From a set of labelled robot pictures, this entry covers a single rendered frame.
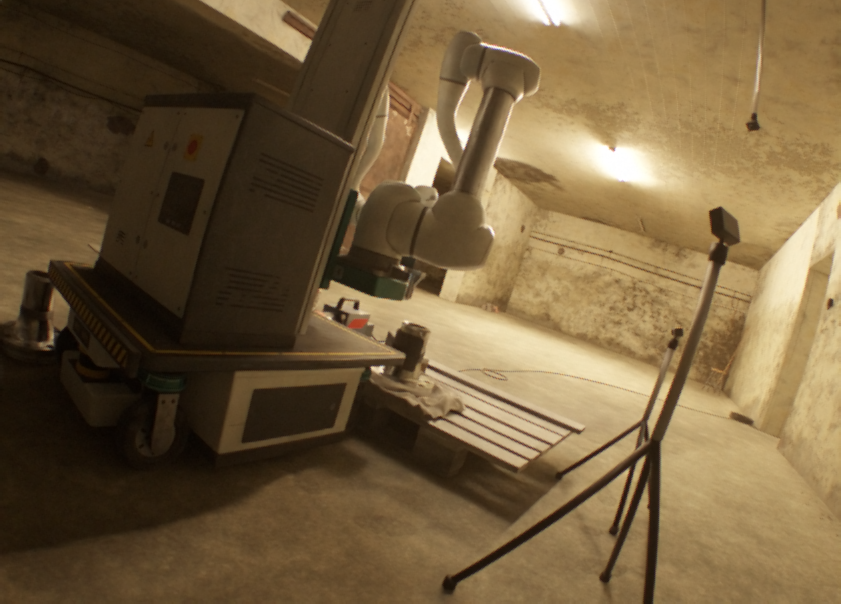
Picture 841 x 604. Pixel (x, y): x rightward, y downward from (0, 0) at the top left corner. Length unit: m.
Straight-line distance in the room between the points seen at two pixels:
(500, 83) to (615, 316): 10.76
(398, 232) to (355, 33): 0.65
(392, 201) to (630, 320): 10.89
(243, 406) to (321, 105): 0.90
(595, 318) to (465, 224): 10.89
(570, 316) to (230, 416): 11.49
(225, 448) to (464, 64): 1.30
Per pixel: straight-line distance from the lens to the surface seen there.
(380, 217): 1.34
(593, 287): 12.21
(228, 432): 1.09
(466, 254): 1.31
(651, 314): 11.97
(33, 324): 1.61
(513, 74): 1.55
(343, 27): 1.61
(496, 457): 1.46
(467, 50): 1.60
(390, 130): 7.09
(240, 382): 1.04
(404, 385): 1.68
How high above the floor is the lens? 0.63
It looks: 3 degrees down
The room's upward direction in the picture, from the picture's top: 18 degrees clockwise
